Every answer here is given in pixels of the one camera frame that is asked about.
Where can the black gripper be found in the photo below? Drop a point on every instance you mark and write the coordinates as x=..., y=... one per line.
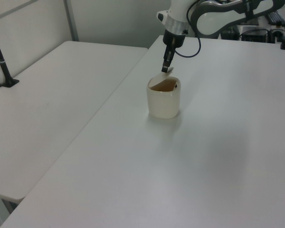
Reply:
x=177, y=40

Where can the cream plastic trash bin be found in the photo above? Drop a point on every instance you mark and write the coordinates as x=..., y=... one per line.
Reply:
x=163, y=104

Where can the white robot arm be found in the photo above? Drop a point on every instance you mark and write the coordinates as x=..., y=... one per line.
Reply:
x=216, y=16

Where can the dark green box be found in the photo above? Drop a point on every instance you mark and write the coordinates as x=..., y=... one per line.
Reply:
x=230, y=34

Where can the black electronics box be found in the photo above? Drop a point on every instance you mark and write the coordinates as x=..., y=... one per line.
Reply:
x=254, y=34

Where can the black keyboard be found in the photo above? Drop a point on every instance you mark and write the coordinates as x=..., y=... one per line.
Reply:
x=276, y=17

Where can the white table leg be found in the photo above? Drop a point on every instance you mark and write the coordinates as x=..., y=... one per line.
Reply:
x=0, y=211

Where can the grey partition frame post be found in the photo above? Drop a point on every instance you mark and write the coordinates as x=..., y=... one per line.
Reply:
x=71, y=21

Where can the black camera stand pole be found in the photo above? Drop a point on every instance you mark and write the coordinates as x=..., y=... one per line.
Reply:
x=2, y=63

